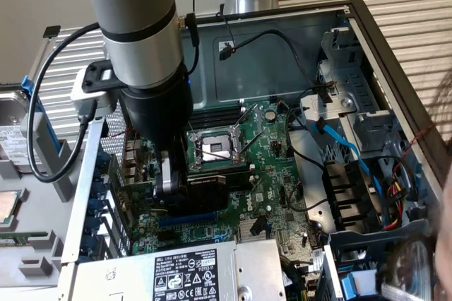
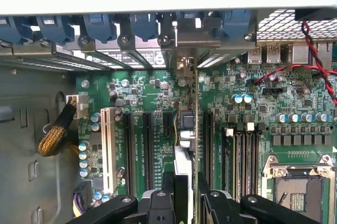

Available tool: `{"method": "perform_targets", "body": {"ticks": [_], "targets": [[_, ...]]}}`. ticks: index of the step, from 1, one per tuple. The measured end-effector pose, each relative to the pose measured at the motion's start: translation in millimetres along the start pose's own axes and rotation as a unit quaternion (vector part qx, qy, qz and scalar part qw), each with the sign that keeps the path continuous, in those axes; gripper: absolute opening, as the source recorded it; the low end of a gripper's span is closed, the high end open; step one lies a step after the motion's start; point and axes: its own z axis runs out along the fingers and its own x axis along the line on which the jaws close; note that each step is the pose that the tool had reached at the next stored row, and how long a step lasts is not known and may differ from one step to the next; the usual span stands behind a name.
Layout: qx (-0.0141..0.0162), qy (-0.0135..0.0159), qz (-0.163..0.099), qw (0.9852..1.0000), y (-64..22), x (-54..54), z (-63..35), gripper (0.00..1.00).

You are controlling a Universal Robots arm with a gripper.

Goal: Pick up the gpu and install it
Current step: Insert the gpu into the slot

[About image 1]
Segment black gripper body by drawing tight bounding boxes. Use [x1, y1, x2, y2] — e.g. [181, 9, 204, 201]
[119, 67, 194, 155]

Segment black graphics card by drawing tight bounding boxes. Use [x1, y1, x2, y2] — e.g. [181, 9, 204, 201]
[116, 173, 230, 217]

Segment blue expansion slot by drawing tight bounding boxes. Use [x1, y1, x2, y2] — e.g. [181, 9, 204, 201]
[157, 211, 217, 228]

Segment CPU socket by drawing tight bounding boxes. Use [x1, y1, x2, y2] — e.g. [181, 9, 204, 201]
[186, 126, 248, 175]

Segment black RAM slot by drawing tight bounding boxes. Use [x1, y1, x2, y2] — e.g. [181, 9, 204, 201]
[192, 103, 245, 114]
[192, 108, 245, 119]
[192, 113, 245, 124]
[186, 168, 256, 181]
[192, 118, 245, 129]

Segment short black expansion slot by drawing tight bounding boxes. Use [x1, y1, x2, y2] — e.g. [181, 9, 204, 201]
[157, 229, 178, 243]

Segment socket locking lever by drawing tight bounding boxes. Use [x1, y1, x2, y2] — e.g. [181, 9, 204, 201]
[241, 130, 264, 163]

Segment silver chipset heatsink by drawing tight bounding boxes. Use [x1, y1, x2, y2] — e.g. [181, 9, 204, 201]
[237, 218, 271, 244]

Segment metal socket load plate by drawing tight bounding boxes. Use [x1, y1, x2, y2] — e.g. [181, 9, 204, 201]
[231, 102, 265, 136]

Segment green motherboard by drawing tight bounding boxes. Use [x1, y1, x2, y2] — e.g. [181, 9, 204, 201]
[119, 98, 331, 301]

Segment silver power supply unit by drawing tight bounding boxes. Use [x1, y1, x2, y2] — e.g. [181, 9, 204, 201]
[56, 239, 287, 301]

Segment open grey PC case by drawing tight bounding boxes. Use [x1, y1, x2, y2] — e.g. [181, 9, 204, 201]
[56, 0, 452, 301]

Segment grey parts rack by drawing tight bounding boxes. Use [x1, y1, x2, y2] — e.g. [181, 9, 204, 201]
[0, 112, 88, 290]

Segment hard disk with blue carrier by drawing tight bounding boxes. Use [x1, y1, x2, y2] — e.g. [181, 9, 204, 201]
[0, 74, 61, 175]

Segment silver CPU chip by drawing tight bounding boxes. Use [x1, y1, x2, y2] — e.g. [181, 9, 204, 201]
[0, 189, 29, 228]

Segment black fan shroud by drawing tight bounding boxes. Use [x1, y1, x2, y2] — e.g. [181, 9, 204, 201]
[323, 159, 386, 235]

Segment dark plastic disk bay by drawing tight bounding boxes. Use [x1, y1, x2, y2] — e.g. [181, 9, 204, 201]
[316, 218, 439, 301]

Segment grey metal disk bay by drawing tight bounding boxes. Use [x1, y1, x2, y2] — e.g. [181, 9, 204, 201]
[316, 27, 402, 160]

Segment blue disk carrier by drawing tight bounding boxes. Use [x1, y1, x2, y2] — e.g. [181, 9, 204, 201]
[338, 267, 386, 298]

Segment clear-rimmed eyeglasses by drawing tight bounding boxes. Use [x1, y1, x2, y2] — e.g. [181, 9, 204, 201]
[379, 230, 442, 301]

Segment person's dark-haired head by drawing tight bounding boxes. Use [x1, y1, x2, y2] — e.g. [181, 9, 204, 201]
[429, 67, 452, 301]

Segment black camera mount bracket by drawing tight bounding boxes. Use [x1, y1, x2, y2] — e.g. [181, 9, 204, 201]
[83, 59, 130, 94]

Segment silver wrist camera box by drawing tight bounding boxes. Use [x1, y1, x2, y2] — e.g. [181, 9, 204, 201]
[69, 67, 117, 118]

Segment black SATA wire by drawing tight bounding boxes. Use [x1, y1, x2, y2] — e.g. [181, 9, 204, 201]
[218, 28, 335, 104]

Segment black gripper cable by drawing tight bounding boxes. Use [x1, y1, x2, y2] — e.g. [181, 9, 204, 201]
[176, 0, 201, 76]

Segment black camera cable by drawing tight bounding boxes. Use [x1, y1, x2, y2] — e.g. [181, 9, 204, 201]
[27, 21, 103, 184]

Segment blue SATA wire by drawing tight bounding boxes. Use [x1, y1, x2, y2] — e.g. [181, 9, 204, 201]
[314, 117, 384, 210]

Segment yellow red power wire bundle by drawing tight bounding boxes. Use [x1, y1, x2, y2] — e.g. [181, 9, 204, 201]
[381, 158, 423, 233]

